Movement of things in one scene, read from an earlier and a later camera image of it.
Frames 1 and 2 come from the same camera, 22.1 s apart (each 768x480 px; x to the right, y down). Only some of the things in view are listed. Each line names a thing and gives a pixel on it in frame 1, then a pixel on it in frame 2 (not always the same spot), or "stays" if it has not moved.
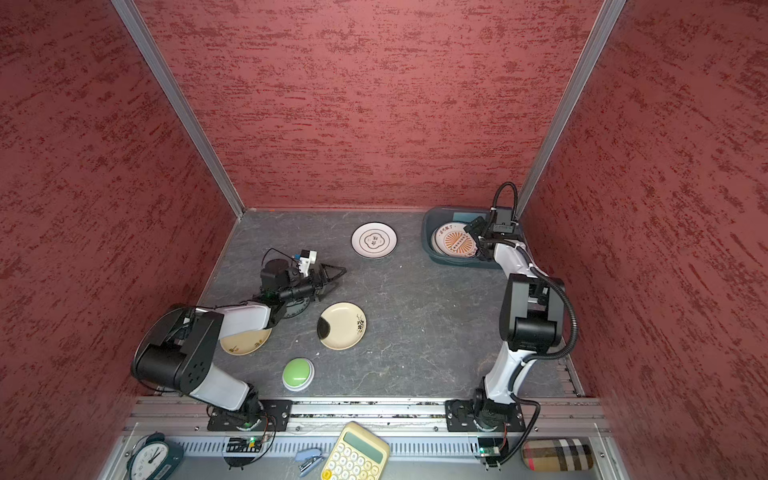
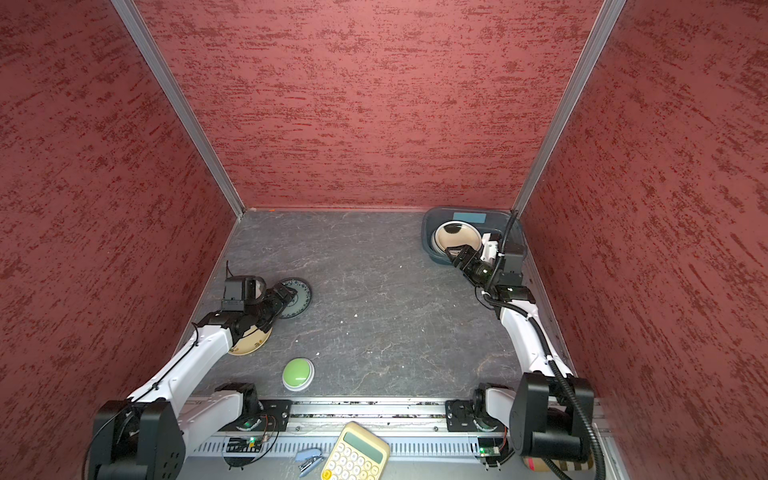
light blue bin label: [467, 216] stays
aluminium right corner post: [599, 38] stays
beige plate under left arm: [246, 342] stays
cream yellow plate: [348, 324] -> [455, 233]
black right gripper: [475, 228] -> [466, 250]
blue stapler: [307, 460] stays
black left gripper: [320, 290] -> [284, 292]
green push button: [298, 374] stays
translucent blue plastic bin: [434, 217] stays
